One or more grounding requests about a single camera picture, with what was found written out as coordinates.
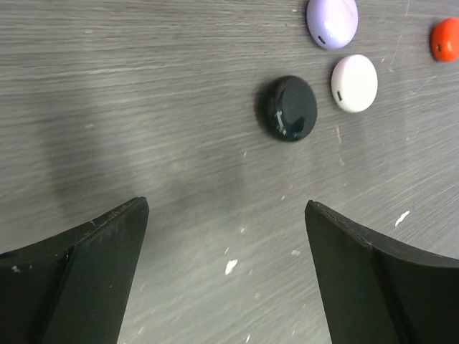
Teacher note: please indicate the orange earbud case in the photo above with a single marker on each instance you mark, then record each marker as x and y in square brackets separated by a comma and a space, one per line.
[444, 40]

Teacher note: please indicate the white earbud case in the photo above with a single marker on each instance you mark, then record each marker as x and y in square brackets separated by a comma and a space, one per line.
[354, 83]

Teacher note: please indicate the black earbud case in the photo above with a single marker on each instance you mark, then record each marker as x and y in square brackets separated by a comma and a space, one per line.
[287, 108]

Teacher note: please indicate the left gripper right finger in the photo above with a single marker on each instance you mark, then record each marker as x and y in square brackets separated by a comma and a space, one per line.
[376, 289]

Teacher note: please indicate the purple earbud case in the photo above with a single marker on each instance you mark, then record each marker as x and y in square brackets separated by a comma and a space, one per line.
[332, 23]

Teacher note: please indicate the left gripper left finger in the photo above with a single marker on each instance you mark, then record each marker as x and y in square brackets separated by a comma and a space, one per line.
[74, 287]

